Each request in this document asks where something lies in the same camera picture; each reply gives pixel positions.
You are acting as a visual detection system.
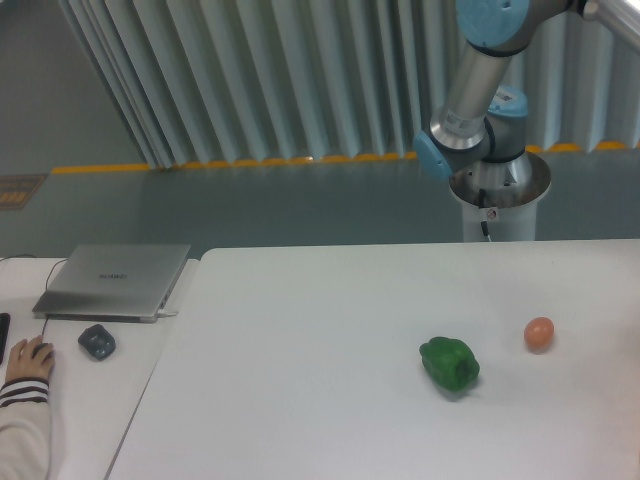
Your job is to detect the person's hand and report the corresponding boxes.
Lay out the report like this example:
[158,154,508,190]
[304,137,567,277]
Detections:
[5,335,55,383]

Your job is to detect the white laptop plug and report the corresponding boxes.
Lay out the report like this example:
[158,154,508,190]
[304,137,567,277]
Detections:
[157,310,179,318]

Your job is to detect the black computer mouse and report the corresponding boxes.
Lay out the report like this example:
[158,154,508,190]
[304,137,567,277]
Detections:
[31,343,54,360]

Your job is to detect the silver closed laptop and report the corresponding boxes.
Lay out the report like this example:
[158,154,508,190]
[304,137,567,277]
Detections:
[32,244,190,323]

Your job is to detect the brown egg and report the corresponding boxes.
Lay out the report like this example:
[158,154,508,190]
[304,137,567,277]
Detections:
[524,317,555,352]

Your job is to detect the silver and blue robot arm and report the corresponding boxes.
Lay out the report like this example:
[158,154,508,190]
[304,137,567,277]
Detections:
[413,1,639,179]

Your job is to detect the white striped sleeve forearm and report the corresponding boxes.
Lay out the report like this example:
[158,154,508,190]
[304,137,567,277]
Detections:
[1,378,51,479]

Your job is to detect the green bell pepper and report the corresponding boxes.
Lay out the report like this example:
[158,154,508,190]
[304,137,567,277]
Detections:
[419,337,480,393]

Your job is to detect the black phone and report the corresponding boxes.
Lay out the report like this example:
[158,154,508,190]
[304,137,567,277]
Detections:
[0,312,11,364]

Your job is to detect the white folding partition screen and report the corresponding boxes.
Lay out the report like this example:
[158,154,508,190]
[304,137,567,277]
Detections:
[61,1,639,169]

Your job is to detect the black mouse cable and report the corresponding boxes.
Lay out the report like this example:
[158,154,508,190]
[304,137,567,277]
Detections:
[0,254,69,346]

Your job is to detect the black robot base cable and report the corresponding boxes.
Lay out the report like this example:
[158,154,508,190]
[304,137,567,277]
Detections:
[477,187,494,243]

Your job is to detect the small dark grey tray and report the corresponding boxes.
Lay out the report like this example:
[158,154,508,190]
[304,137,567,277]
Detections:
[78,324,116,361]

